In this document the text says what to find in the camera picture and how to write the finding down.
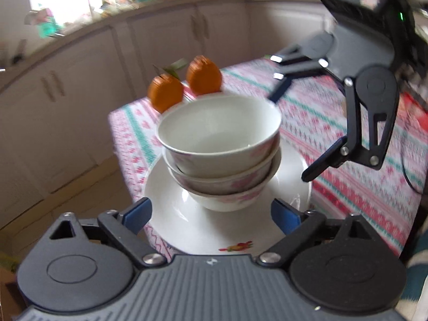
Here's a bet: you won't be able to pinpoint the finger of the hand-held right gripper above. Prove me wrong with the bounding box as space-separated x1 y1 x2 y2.
267 33 337 104
301 77 399 183

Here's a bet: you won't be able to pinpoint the white kitchen cabinets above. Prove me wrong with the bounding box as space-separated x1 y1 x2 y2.
0 0 335 241

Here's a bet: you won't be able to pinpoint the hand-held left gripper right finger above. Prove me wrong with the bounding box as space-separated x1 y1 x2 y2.
256 198 392 268

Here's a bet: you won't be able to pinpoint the white bowl with pink flowers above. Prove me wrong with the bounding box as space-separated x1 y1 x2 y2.
167 160 282 212
157 94 282 178
163 144 282 195

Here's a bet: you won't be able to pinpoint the patterned red green tablecloth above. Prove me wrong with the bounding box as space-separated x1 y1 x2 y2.
108 58 425 258

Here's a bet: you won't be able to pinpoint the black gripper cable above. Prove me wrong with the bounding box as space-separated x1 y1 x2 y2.
400 145 428 195

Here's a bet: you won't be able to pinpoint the white plate with fruit print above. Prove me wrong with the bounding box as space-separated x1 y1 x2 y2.
143 137 313 255

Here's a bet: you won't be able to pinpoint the orange with green leaf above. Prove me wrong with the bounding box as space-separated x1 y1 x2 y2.
147 58 188 113

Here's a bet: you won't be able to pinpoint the orange without leaf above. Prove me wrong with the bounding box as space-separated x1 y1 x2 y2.
185 55 223 96

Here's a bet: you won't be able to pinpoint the striped teal white clothing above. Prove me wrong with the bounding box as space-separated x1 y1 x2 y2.
397 219 428 321

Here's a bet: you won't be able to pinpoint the green dish soap bottle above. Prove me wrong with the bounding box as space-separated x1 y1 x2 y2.
36 9 60 38

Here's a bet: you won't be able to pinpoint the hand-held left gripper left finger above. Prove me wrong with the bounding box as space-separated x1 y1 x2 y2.
37 197 168 268

